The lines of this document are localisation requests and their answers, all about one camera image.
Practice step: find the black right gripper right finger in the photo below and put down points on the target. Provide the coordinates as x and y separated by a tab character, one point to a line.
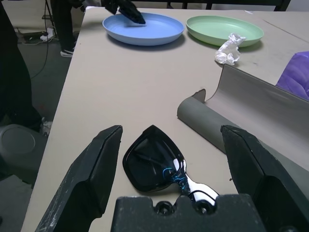
260	174

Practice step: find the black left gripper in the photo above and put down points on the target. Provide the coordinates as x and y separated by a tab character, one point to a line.
116	2

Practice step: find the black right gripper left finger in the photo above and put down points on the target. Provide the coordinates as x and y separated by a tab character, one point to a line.
84	183

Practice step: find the blue plastic plate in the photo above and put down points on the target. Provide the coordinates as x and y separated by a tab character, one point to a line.
157	29

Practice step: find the black sunglasses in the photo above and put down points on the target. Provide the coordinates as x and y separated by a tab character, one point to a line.
144	164

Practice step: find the grey glasses case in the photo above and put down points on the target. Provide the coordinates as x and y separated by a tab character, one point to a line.
253	96

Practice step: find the white tissue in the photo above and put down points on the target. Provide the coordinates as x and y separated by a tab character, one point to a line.
228	52

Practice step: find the bystander leg black trousers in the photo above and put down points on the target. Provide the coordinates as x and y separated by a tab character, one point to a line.
12	72
64	24

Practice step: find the white and black shoe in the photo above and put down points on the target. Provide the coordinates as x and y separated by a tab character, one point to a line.
66	52

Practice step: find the white power strip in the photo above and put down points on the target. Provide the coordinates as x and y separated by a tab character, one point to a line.
49	32

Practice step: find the green plastic plate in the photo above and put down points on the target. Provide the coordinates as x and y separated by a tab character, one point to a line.
217	26

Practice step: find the purple tissue pack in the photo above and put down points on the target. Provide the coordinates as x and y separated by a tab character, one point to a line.
297	72

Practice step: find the white tape strip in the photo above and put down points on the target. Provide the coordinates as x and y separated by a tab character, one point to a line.
249	11

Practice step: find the side table with black frame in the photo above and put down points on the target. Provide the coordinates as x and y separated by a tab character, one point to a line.
283	4

